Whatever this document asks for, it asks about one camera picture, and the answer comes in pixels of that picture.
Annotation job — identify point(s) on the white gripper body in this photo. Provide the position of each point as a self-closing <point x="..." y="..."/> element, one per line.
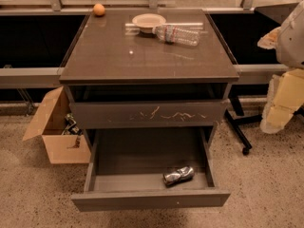
<point x="292" y="42"/>

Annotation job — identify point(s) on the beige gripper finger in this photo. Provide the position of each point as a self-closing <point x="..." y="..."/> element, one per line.
<point x="269" y="40"/>
<point x="285" y="96"/>

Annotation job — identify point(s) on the silver redbull can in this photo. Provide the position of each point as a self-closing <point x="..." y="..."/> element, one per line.
<point x="180" y="175"/>

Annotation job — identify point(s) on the grey closed top drawer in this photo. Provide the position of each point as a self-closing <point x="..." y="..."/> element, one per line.
<point x="147" y="114"/>

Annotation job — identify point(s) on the grey drawer cabinet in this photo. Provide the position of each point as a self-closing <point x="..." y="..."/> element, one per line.
<point x="114" y="62"/>

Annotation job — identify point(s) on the open grey middle drawer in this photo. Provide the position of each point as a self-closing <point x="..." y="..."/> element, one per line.
<point x="127" y="167"/>

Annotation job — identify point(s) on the black rolling stand base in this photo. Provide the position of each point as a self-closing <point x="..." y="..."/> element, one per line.
<point x="242" y="120"/>

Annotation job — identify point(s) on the clear plastic water bottle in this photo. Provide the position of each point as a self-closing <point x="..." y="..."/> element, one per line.
<point x="177" y="35"/>

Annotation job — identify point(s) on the orange fruit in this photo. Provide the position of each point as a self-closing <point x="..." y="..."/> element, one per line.
<point x="99" y="10"/>

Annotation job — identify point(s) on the crushed cans in box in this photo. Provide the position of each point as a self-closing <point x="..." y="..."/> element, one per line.
<point x="71" y="126"/>

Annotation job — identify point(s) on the open cardboard box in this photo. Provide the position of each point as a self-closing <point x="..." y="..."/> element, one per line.
<point x="49" y="122"/>

